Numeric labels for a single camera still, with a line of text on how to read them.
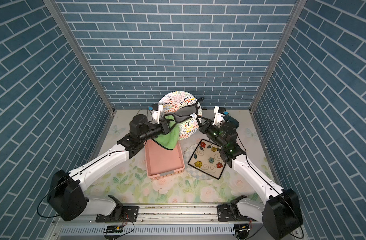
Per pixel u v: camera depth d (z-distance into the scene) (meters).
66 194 0.40
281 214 0.39
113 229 0.72
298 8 0.71
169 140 0.70
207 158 0.92
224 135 0.56
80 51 0.87
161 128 0.65
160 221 0.72
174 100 0.75
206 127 0.64
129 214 0.73
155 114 0.67
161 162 0.91
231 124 0.57
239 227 0.72
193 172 0.87
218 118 0.66
